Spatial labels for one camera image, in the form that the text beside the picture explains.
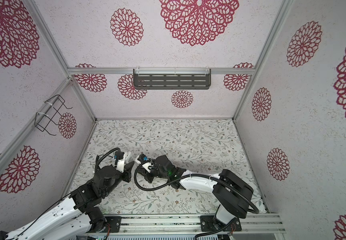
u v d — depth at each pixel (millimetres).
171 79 930
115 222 756
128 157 691
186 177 570
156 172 676
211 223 738
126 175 637
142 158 651
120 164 635
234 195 438
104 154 510
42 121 726
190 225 759
